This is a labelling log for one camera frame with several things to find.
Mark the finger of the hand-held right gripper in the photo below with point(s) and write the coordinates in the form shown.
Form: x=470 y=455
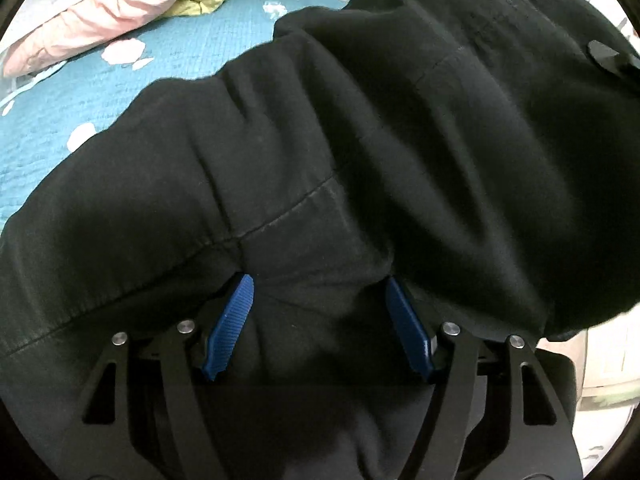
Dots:
x=607 y=55

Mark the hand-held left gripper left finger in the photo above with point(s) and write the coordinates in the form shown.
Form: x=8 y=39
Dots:
x=227 y=330

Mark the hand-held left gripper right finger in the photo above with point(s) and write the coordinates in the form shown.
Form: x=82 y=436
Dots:
x=407 y=330

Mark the black hooded jacket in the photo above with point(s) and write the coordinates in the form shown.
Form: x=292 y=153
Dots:
x=350 y=135

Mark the blue candy print bed mat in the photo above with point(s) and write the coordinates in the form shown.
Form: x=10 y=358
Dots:
x=200 y=45

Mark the pink quilt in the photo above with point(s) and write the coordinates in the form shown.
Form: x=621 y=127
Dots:
x=100 y=5

